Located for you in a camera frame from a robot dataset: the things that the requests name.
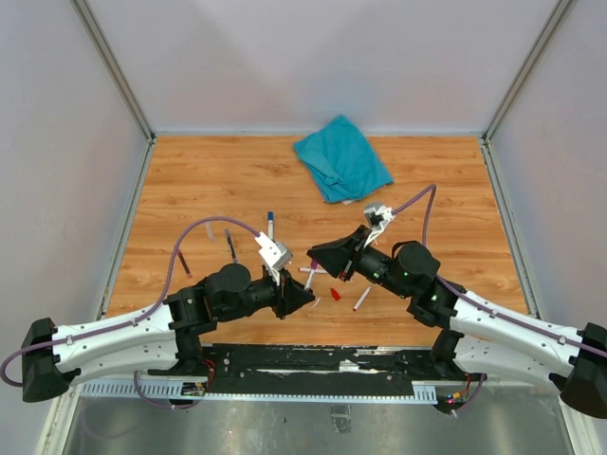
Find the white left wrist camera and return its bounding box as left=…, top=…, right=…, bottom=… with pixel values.
left=255, top=232, right=293, bottom=284

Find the teal folded cloth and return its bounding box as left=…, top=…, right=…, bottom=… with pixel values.
left=294, top=115, right=394, bottom=204

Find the pink translucent gel pen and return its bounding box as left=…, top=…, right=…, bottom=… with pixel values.
left=177, top=249, right=193, bottom=278

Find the clear pen cap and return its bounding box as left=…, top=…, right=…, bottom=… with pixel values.
left=204, top=223, right=216, bottom=242

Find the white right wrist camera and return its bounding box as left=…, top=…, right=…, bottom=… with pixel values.
left=363, top=202, right=395, bottom=246

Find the purple white marker pen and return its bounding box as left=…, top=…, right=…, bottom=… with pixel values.
left=304, top=261, right=318, bottom=290

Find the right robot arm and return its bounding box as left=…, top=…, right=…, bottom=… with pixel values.
left=307, top=226, right=606, bottom=419

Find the blue white marker pen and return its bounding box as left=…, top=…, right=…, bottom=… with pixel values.
left=267, top=211, right=274, bottom=241

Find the white red pen diagonal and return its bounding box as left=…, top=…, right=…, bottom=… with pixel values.
left=352, top=285, right=373, bottom=312

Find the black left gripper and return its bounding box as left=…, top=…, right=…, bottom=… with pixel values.
left=218, top=264, right=316, bottom=319

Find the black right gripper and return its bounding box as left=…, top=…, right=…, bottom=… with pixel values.
left=306, top=226, right=411, bottom=300

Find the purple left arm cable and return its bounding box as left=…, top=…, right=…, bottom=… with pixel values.
left=0, top=216, right=262, bottom=411

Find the white red pen horizontal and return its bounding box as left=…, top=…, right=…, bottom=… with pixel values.
left=299, top=267, right=328, bottom=274

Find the dark blue thin pen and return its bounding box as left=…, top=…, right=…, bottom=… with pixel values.
left=224, top=228, right=238, bottom=264

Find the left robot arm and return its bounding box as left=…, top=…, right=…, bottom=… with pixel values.
left=21, top=264, right=315, bottom=403

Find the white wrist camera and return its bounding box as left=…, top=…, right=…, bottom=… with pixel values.
left=255, top=232, right=293, bottom=284
left=363, top=202, right=395, bottom=246

